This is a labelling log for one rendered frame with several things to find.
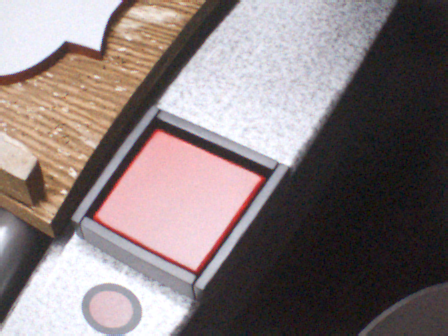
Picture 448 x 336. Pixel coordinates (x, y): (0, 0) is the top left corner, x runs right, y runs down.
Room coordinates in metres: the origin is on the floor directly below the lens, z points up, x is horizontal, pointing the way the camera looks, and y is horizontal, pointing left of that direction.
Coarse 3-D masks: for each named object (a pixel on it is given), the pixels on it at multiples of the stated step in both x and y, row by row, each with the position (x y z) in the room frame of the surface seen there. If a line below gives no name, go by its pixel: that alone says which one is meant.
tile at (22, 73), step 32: (0, 0) 0.46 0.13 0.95; (32, 0) 0.45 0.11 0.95; (64, 0) 0.44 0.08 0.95; (96, 0) 0.44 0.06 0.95; (128, 0) 0.44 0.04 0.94; (0, 32) 0.43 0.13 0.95; (32, 32) 0.42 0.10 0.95; (64, 32) 0.41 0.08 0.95; (96, 32) 0.41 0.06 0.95; (0, 64) 0.40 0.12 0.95; (32, 64) 0.39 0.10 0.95
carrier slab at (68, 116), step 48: (144, 0) 0.44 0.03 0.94; (192, 0) 0.43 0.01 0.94; (144, 48) 0.40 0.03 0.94; (0, 96) 0.38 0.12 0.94; (48, 96) 0.38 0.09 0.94; (96, 96) 0.37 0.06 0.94; (144, 96) 0.37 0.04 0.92; (48, 144) 0.34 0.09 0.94; (96, 144) 0.34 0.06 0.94; (0, 192) 0.32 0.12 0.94; (48, 192) 0.31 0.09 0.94
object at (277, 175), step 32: (160, 128) 0.35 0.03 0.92; (192, 128) 0.34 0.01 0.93; (128, 160) 0.33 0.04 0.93; (256, 160) 0.32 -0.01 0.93; (96, 192) 0.31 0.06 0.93; (96, 224) 0.30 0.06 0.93; (256, 224) 0.29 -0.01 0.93; (128, 256) 0.28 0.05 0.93; (224, 256) 0.27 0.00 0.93; (192, 288) 0.26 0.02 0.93
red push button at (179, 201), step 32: (160, 160) 0.33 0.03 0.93; (192, 160) 0.33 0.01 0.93; (224, 160) 0.33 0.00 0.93; (128, 192) 0.31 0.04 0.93; (160, 192) 0.31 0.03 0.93; (192, 192) 0.31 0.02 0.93; (224, 192) 0.31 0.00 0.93; (256, 192) 0.31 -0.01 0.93; (128, 224) 0.30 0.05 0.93; (160, 224) 0.30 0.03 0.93; (192, 224) 0.29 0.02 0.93; (224, 224) 0.29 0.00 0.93; (160, 256) 0.28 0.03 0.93; (192, 256) 0.28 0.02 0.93
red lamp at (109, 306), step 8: (96, 296) 0.26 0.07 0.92; (104, 296) 0.26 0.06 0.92; (112, 296) 0.26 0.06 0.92; (120, 296) 0.26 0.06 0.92; (96, 304) 0.26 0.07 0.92; (104, 304) 0.26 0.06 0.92; (112, 304) 0.26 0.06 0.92; (120, 304) 0.26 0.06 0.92; (128, 304) 0.26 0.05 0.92; (96, 312) 0.26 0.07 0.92; (104, 312) 0.26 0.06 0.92; (112, 312) 0.26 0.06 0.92; (120, 312) 0.26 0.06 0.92; (128, 312) 0.26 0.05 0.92; (96, 320) 0.25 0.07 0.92; (104, 320) 0.25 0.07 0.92; (112, 320) 0.25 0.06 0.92; (120, 320) 0.25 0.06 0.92; (128, 320) 0.25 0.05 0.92
